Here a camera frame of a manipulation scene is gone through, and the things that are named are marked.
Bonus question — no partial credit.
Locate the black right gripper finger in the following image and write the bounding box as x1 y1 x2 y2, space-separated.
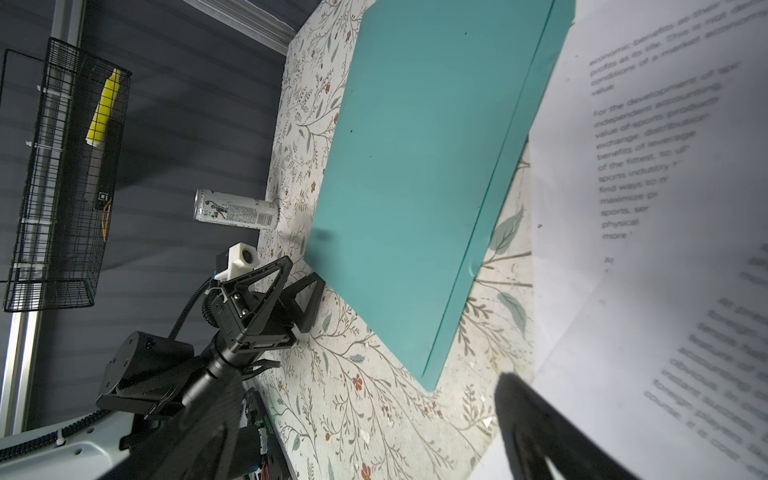
494 373 635 479

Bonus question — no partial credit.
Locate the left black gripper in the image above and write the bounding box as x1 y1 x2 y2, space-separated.
101 256 325 479

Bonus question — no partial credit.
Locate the XDOF header paper sheet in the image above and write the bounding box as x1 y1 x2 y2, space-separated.
474 174 767 479

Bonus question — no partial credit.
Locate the teal file folder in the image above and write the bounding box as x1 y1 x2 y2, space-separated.
305 1 575 391

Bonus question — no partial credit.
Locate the English text paper sheet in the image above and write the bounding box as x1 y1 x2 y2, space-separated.
529 1 767 366

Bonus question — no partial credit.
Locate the yellow marker pen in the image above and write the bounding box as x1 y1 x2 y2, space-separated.
85 68 122 148

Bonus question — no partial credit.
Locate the black wire basket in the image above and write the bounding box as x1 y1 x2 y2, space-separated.
3 38 132 313

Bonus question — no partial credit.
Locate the black corrugated cable conduit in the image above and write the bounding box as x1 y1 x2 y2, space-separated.
0 275 217 463

